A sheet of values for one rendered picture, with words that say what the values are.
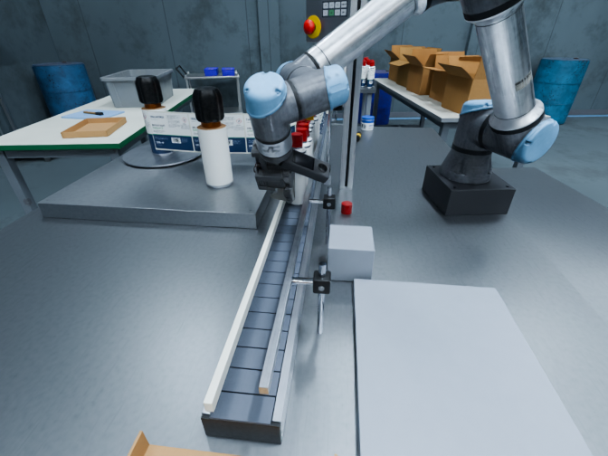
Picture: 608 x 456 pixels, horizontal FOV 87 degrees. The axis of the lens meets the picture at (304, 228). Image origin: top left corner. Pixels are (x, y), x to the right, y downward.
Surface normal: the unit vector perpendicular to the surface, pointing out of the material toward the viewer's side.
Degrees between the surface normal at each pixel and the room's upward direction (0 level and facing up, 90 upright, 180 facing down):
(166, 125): 90
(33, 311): 0
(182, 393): 0
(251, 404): 0
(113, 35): 90
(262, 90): 30
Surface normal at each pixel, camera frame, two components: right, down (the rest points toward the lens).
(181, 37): 0.04, 0.53
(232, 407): 0.00, -0.85
